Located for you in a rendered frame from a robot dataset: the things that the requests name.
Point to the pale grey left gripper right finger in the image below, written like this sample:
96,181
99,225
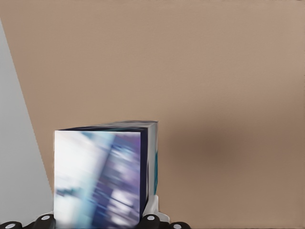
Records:
154,207

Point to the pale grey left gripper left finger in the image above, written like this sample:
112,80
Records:
46,213

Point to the white and purple printed box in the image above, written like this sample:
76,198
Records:
100,171

